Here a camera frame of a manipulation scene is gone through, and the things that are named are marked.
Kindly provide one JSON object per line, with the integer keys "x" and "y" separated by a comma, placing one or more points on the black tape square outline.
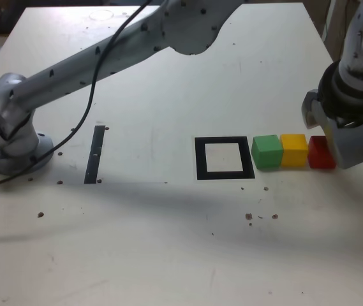
{"x": 200, "y": 159}

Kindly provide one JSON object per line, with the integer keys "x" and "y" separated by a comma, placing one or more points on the yellow cube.
{"x": 294, "y": 151}

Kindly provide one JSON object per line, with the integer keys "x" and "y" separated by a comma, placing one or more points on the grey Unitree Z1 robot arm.
{"x": 56, "y": 79}

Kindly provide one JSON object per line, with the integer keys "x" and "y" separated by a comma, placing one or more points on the red cube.
{"x": 318, "y": 156}

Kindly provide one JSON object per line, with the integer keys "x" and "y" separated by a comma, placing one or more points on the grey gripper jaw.
{"x": 312, "y": 108}
{"x": 356, "y": 146}

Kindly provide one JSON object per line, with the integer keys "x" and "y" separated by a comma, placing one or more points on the black tape strip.
{"x": 94, "y": 153}

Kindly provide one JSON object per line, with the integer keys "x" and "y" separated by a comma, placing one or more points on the green cube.
{"x": 265, "y": 153}

